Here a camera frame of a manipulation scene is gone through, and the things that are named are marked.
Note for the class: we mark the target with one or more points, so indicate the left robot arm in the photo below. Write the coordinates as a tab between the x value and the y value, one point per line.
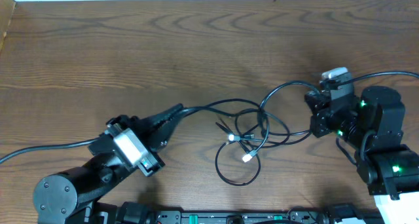
72	195

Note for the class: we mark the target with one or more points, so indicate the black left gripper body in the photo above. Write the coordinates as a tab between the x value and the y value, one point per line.
138	128

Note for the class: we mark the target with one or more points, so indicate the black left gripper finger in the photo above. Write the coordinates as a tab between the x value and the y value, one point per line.
160	135
146	125

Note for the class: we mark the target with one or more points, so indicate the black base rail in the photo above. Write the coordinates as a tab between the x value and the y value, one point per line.
229	217

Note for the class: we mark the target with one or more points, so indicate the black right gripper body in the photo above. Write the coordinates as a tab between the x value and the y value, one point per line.
318	118

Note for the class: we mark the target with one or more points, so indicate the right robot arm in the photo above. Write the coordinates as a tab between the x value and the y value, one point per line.
372	124

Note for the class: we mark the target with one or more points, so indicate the cardboard panel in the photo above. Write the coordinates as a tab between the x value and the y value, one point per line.
6	11

